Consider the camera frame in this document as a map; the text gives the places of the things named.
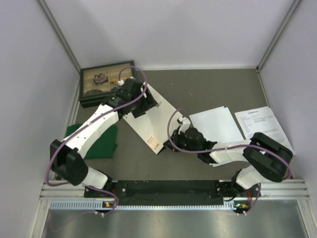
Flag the dark green glass-lid box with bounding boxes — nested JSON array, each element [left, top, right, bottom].
[[79, 60, 136, 108]]

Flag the aluminium rail frame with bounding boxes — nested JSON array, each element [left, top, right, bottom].
[[39, 179, 310, 200]]

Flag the grey slotted cable duct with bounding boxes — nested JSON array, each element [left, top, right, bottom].
[[50, 200, 247, 211]]

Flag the green folded t-shirt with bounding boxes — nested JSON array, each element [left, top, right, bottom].
[[66, 123, 118, 159]]

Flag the printed white paper sheets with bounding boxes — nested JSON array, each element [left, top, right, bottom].
[[235, 107, 295, 154]]

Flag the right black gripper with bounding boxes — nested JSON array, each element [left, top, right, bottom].
[[164, 128, 200, 154]]

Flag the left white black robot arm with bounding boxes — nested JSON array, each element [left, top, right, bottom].
[[48, 77, 157, 197]]

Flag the white folder black inside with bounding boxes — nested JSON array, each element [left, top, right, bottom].
[[123, 85, 191, 154]]

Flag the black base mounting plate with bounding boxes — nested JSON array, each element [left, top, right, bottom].
[[84, 180, 263, 202]]

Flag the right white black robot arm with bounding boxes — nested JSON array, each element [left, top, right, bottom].
[[164, 117, 294, 196]]

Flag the blank white paper sheets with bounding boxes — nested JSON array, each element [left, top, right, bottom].
[[190, 107, 244, 144]]

